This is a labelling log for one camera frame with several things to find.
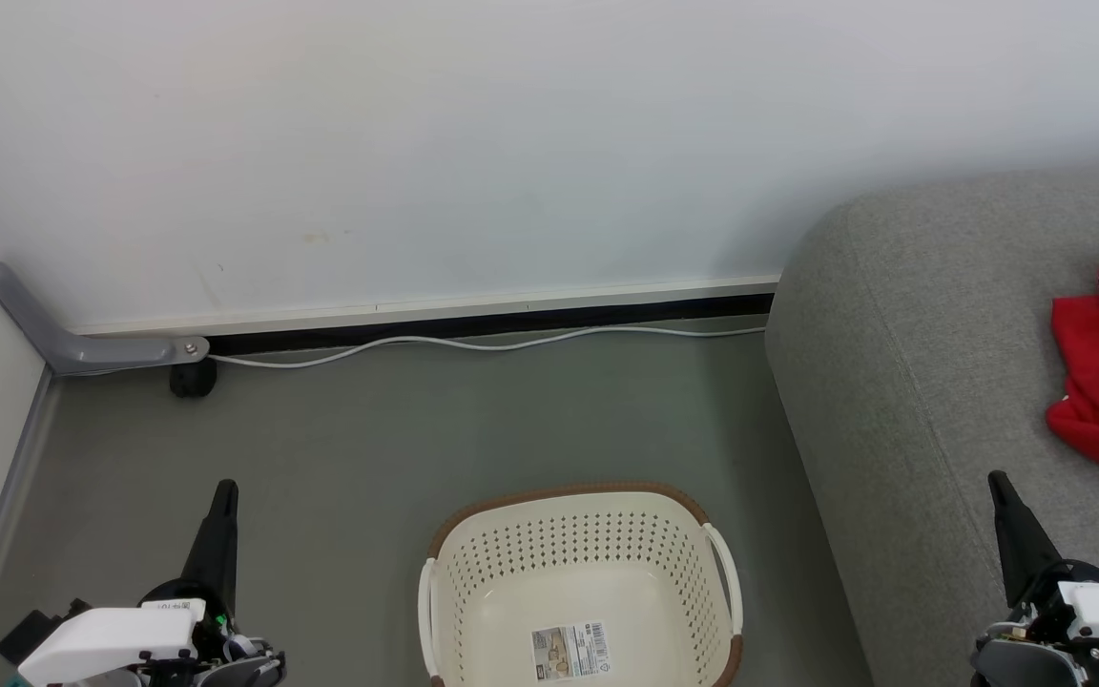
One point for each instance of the grey floor skirting strip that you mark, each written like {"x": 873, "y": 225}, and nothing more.
{"x": 6, "y": 515}

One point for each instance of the white wall baseboard strip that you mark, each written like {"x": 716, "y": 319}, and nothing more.
{"x": 435, "y": 307}

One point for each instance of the grey fabric sofa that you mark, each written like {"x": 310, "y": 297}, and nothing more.
{"x": 941, "y": 363}

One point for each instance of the cream perforated laundry basket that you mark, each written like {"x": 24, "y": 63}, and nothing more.
{"x": 492, "y": 553}

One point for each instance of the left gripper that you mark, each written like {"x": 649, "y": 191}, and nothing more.
{"x": 109, "y": 641}

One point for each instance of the paper barcode label sticker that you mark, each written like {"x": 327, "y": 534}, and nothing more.
{"x": 570, "y": 651}

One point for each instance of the black caster wheel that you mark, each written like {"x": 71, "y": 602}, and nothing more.
{"x": 193, "y": 380}

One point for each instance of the grey angled metal bracket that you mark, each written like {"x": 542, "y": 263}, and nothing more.
{"x": 82, "y": 351}

